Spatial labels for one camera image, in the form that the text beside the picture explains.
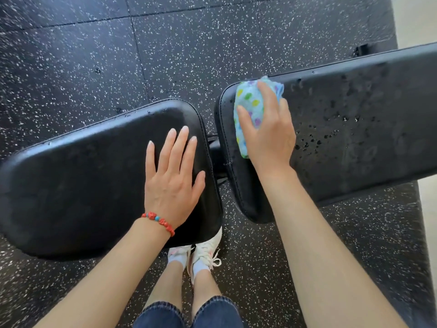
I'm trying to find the person's left hand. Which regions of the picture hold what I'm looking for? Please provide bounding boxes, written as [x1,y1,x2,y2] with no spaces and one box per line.
[144,126,206,231]

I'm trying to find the person's right hand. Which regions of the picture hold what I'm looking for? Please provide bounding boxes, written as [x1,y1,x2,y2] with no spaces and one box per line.
[236,80,297,172]

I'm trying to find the blue dotted cleaning cloth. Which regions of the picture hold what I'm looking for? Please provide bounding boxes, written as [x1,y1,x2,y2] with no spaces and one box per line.
[233,76,285,159]

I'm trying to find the person's left forearm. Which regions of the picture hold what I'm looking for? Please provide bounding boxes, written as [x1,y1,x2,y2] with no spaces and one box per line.
[34,218,171,328]

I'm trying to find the person's right forearm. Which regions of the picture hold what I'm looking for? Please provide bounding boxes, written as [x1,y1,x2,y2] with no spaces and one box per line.
[254,165,408,328]

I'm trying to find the person's right white sneaker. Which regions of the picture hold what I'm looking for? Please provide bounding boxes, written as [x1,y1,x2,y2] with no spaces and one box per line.
[187,226,223,285]

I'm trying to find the person's white sneaker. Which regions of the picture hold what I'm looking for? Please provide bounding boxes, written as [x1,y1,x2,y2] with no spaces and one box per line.
[187,226,223,285]
[167,245,194,270]

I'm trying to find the black bench seat pad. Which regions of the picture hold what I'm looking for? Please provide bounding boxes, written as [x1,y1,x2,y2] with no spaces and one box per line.
[0,98,224,261]

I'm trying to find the person's left white sneaker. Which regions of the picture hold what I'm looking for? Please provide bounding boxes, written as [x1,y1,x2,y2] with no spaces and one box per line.
[167,245,194,270]

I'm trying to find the person's left white sock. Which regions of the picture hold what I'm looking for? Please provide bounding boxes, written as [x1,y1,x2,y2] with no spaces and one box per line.
[168,253,189,269]

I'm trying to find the person's white sock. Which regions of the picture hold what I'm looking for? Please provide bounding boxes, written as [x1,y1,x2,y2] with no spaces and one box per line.
[168,253,189,269]
[192,259,211,278]

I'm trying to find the person's right white sock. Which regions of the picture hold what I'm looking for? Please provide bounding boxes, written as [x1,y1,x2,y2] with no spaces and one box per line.
[192,259,211,278]

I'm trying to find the person's right leg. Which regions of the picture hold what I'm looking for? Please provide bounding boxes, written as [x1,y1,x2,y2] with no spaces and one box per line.
[191,269,223,320]

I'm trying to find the person's leg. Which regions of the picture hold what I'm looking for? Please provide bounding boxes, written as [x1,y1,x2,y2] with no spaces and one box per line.
[191,269,223,320]
[143,261,186,313]

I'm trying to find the person's left leg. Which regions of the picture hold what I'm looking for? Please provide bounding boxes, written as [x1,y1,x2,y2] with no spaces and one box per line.
[143,261,186,313]

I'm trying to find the black bench back pad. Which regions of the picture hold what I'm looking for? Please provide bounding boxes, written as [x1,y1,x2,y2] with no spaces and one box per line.
[214,42,437,225]

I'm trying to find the blue denim jeans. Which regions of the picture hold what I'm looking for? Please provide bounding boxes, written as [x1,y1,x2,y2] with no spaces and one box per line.
[132,296,245,328]

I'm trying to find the black metal bench frame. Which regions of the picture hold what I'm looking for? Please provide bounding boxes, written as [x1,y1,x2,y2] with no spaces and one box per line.
[207,134,230,186]

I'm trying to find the red bead bracelet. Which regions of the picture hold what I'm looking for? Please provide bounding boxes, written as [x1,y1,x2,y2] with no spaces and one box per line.
[141,212,175,237]

